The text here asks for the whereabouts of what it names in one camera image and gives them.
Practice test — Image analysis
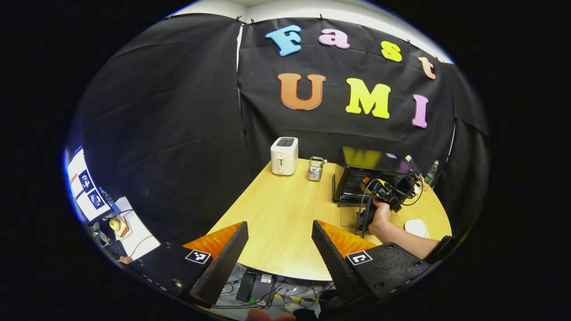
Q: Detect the black backdrop cloth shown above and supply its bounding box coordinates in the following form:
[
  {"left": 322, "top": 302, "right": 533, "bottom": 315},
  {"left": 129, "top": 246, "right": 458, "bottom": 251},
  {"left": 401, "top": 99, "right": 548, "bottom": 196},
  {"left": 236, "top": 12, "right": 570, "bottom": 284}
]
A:
[{"left": 67, "top": 12, "right": 490, "bottom": 250}]

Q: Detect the glass jar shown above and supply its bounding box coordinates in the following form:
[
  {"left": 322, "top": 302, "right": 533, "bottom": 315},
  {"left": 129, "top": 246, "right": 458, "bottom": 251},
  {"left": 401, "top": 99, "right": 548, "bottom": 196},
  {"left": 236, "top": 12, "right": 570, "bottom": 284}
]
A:
[{"left": 307, "top": 156, "right": 327, "bottom": 182}]

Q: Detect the yellow round object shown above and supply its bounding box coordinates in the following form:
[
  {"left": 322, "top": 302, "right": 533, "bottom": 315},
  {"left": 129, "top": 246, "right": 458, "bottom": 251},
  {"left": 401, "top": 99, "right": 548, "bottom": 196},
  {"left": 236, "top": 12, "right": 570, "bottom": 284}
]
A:
[{"left": 109, "top": 216, "right": 131, "bottom": 240}]

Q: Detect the black electric oven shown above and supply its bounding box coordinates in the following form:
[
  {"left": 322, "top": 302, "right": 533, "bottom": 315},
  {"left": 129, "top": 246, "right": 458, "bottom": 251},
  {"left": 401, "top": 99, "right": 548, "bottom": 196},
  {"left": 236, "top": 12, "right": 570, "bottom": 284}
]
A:
[{"left": 332, "top": 146, "right": 422, "bottom": 232}]

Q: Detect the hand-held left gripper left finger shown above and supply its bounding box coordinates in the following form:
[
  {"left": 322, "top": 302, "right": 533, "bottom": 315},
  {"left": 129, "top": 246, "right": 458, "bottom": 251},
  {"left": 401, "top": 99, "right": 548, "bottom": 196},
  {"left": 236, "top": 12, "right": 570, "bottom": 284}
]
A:
[{"left": 125, "top": 221, "right": 249, "bottom": 308}]

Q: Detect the white square plate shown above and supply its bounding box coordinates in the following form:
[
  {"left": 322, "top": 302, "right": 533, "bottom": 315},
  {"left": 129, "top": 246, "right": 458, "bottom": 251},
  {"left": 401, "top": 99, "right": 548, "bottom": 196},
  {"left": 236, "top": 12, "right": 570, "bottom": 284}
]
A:
[{"left": 404, "top": 218, "right": 429, "bottom": 239}]

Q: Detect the white toaster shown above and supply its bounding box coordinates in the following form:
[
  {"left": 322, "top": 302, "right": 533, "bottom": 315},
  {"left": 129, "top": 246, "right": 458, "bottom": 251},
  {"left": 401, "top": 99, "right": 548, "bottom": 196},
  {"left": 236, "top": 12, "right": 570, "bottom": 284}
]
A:
[{"left": 270, "top": 137, "right": 299, "bottom": 176}]

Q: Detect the black sleeve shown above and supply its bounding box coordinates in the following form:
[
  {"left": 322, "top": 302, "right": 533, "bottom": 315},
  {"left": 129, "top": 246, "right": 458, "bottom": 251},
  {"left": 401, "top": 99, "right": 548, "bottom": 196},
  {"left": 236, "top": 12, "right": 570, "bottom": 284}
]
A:
[{"left": 426, "top": 235, "right": 454, "bottom": 264}]

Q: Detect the clear plastic water bottle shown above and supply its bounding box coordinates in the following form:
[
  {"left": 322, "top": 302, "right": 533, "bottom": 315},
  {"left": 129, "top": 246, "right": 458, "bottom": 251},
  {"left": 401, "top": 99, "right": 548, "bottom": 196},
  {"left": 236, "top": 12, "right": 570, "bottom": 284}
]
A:
[{"left": 424, "top": 160, "right": 440, "bottom": 186}]

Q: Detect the black keyboard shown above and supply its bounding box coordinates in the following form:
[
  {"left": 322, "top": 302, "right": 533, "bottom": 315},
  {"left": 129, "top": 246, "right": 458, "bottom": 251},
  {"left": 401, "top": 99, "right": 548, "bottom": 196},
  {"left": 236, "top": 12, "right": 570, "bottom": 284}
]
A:
[{"left": 105, "top": 241, "right": 129, "bottom": 260}]

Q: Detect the white desk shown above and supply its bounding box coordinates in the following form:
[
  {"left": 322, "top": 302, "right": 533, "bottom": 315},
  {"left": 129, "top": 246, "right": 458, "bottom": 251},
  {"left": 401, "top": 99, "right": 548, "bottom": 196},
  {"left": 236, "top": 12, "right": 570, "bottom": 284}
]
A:
[{"left": 89, "top": 196, "right": 161, "bottom": 261}]

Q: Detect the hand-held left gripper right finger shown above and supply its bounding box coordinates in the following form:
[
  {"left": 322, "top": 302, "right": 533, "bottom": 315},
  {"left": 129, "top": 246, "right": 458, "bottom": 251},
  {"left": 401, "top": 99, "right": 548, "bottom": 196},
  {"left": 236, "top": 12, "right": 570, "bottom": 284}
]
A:
[{"left": 311, "top": 220, "right": 435, "bottom": 308}]

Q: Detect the black box device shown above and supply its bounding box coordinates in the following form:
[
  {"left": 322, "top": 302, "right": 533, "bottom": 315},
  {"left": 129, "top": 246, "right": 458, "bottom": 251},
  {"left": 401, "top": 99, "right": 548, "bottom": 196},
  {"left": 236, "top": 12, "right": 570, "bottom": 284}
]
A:
[{"left": 236, "top": 272, "right": 277, "bottom": 305}]

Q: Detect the computer monitor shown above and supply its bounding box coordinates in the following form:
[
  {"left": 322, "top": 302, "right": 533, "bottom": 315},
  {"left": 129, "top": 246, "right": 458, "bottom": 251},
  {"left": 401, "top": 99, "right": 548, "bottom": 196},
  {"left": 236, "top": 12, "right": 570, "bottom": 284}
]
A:
[{"left": 66, "top": 149, "right": 112, "bottom": 222}]

